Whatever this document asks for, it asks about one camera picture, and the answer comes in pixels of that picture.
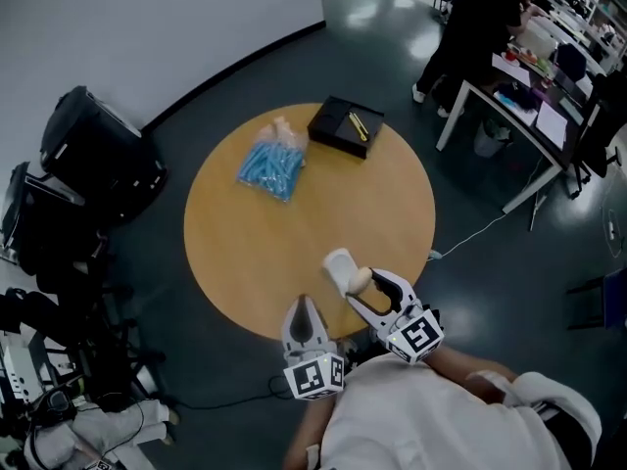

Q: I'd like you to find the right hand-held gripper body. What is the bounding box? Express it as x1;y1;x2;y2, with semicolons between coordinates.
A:
371;300;446;366

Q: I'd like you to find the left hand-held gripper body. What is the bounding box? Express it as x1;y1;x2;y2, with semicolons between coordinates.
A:
281;340;347;402

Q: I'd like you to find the white and beige small object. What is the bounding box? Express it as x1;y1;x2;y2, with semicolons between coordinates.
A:
321;247;362;300

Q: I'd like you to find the person's right forearm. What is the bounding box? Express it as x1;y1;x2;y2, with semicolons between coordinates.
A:
424;344;518;405

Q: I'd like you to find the person's left forearm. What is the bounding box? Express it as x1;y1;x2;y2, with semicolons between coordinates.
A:
283;393;345;470

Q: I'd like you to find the yellow tool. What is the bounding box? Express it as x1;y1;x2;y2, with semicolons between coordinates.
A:
348;112;369;143

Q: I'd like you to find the black open box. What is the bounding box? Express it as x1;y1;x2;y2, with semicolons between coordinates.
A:
307;95;385;162

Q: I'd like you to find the white waste bin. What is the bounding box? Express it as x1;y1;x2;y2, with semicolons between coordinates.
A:
472;117;514;160

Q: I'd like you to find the bag of blue items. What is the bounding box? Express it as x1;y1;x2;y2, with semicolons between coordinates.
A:
236;115;311;206

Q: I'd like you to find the black equipment stand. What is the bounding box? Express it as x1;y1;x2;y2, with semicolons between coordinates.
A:
0;279;169;413

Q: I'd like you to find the white desk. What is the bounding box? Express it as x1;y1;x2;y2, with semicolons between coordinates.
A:
434;49;604;215

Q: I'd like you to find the white paper sheet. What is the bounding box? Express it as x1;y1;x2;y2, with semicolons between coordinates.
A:
534;99;570;150

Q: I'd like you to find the large black office chair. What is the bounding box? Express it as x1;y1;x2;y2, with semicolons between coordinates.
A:
570;71;627;201

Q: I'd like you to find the black hard case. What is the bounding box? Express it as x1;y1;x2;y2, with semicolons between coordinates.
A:
39;84;169;225
0;161;110;277

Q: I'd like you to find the white curved partition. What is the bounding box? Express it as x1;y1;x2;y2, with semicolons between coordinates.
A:
0;0;327;132

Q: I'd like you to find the white floor cable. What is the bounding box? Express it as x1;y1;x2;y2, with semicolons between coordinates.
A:
428;211;511;263

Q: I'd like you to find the black floor cable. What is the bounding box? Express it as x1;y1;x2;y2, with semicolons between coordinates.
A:
166;373;306;411

